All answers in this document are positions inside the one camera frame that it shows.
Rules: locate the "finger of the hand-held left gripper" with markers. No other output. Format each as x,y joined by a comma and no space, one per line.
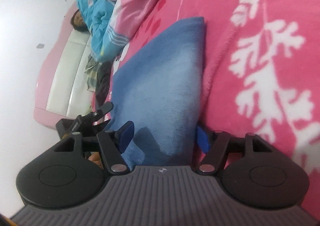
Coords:
102,126
105,110

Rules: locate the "pink and white headboard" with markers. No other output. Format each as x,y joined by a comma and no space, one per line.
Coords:
65,78

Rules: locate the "blue denim jeans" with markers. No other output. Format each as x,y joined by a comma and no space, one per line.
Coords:
162,86

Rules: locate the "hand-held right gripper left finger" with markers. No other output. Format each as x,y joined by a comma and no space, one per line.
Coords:
126,138

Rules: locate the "plaid pillow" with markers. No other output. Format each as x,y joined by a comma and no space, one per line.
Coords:
92,77

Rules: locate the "dark grey garment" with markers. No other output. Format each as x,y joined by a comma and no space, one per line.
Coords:
103,81

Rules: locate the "pink and blue quilt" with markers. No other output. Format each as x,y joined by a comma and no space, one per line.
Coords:
107,28

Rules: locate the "pink floral blanket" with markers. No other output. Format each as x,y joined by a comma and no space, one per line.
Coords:
217,53

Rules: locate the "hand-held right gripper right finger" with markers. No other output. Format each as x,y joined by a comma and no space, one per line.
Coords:
202,141

